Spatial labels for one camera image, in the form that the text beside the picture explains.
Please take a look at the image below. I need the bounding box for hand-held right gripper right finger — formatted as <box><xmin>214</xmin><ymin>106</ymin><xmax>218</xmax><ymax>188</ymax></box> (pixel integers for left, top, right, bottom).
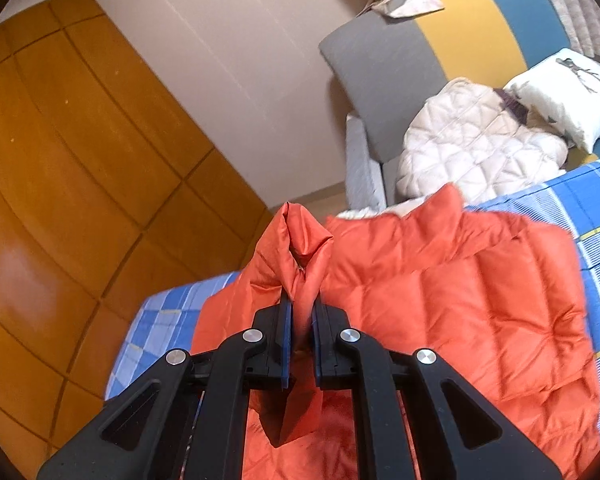
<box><xmin>311</xmin><ymin>296</ymin><xmax>564</xmax><ymax>480</ymax></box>

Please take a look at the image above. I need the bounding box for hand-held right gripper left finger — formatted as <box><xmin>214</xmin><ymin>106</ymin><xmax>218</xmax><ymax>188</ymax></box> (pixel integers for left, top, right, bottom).
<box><xmin>36</xmin><ymin>294</ymin><xmax>296</xmax><ymax>480</ymax></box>

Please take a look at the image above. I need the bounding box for orange down jacket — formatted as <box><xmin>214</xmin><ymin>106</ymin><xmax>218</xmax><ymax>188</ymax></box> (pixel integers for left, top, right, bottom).
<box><xmin>190</xmin><ymin>183</ymin><xmax>600</xmax><ymax>480</ymax></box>

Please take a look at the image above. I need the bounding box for white quilted jacket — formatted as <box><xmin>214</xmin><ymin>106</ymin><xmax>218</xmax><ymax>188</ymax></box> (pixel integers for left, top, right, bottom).
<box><xmin>396</xmin><ymin>78</ymin><xmax>569</xmax><ymax>200</ymax></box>

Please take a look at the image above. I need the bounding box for blue plaid bed sheet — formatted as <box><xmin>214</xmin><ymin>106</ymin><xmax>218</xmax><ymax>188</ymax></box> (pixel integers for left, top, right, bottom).
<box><xmin>105</xmin><ymin>152</ymin><xmax>600</xmax><ymax>441</ymax></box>

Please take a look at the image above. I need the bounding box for white printed pillow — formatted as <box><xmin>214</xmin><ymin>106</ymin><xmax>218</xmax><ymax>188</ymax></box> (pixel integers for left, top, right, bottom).
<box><xmin>503</xmin><ymin>48</ymin><xmax>600</xmax><ymax>154</ymax></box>

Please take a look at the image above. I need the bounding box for light grey sofa frame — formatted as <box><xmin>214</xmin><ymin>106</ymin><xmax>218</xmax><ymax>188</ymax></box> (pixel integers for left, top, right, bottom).
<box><xmin>345</xmin><ymin>112</ymin><xmax>402</xmax><ymax>211</ymax></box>

